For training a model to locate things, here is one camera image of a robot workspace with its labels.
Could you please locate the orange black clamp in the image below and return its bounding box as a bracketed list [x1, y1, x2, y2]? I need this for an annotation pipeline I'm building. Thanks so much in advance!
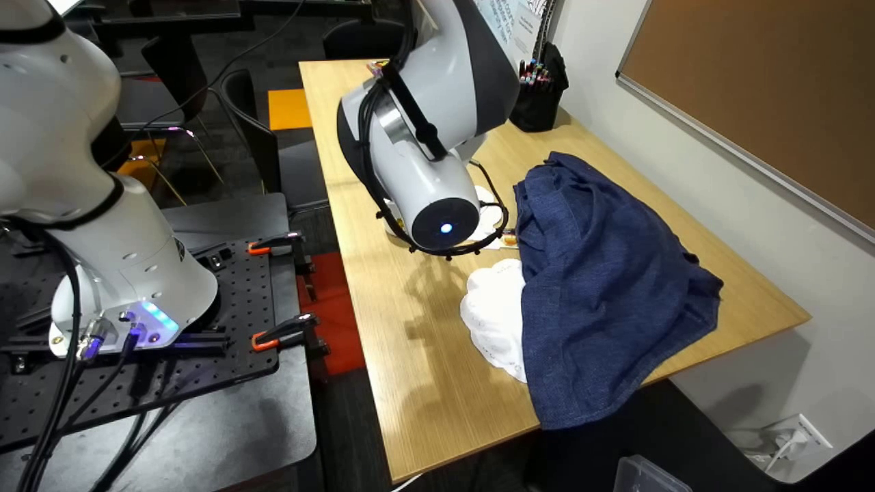
[250, 312, 317, 353]
[247, 232, 305, 256]

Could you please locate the orange black clamp upper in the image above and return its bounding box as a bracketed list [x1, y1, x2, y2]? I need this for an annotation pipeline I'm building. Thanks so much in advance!
[247, 232, 305, 256]

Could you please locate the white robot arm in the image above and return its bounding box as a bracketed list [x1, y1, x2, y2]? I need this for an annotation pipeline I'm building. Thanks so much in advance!
[0, 0, 518, 358]

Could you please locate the dark blue cloth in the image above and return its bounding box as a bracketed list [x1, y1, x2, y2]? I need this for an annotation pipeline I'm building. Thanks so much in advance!
[514, 154, 723, 430]

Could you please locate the black pen holder bag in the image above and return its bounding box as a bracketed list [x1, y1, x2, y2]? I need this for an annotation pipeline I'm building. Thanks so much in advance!
[511, 43, 569, 132]

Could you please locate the white paper doily under cloth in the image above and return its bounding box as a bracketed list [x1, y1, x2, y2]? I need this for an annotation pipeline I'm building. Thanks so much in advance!
[459, 260, 526, 383]

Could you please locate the black perforated mounting board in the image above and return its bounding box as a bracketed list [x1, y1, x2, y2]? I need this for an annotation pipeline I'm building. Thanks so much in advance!
[0, 243, 279, 450]

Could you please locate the white power strip on floor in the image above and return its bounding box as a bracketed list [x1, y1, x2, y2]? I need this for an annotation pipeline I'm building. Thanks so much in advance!
[730, 412, 832, 476]

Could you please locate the brown cork pinboard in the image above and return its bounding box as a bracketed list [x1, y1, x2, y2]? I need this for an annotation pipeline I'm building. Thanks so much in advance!
[615, 0, 875, 243]

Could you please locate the small snack packet on table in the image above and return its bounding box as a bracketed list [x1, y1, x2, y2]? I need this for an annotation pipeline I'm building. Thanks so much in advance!
[497, 235, 518, 250]

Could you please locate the orange black clamp lower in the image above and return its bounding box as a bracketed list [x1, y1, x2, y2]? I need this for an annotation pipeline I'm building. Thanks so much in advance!
[250, 312, 317, 353]

